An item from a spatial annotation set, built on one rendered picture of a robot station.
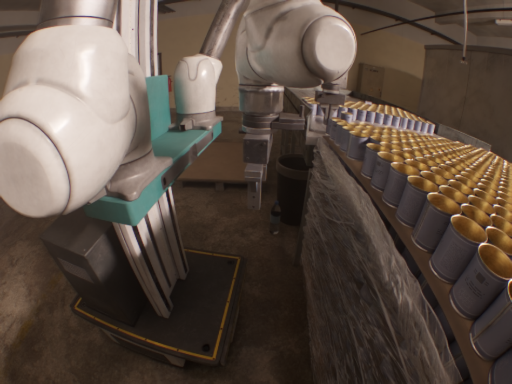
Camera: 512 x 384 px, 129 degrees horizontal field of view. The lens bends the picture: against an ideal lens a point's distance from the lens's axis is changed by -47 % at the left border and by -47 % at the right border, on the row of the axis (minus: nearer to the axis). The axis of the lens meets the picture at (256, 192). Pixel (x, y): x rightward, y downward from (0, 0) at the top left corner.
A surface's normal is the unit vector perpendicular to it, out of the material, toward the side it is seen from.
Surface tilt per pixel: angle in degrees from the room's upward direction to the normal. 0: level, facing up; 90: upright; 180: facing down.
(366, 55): 90
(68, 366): 0
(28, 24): 90
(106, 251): 90
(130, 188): 11
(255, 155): 90
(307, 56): 114
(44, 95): 55
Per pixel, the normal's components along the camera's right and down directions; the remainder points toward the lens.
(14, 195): 0.27, 0.58
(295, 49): -0.64, 0.58
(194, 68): 0.22, 0.18
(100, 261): 0.99, 0.09
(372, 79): -0.05, 0.51
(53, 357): 0.03, -0.86
